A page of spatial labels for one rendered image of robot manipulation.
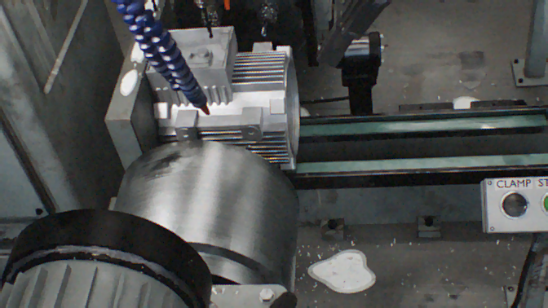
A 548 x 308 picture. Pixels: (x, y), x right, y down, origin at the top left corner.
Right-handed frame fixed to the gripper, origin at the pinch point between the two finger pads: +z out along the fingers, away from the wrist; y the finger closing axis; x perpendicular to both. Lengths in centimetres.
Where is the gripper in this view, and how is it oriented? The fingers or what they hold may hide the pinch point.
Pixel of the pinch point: (337, 43)
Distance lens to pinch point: 104.1
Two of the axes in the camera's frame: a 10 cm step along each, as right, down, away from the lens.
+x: 9.2, 3.1, 2.3
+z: -3.8, 6.2, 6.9
